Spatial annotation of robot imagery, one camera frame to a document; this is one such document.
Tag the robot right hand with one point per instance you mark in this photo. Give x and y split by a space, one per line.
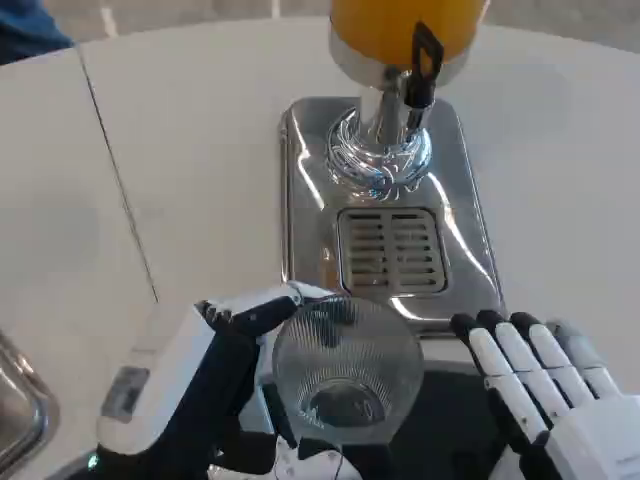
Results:
575 400

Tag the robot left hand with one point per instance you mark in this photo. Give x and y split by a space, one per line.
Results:
165 380

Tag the steel drip tray base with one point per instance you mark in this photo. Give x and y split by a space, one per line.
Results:
465 210

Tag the person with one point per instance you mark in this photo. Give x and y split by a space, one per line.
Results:
25 25

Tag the black robot torso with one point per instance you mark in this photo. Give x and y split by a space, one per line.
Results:
445 425

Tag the steel drip grid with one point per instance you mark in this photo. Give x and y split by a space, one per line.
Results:
392 250

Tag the clear ribbed glass cup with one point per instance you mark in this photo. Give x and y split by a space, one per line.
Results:
345 365

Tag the orange juice dispenser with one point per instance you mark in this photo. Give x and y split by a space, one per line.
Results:
395 45

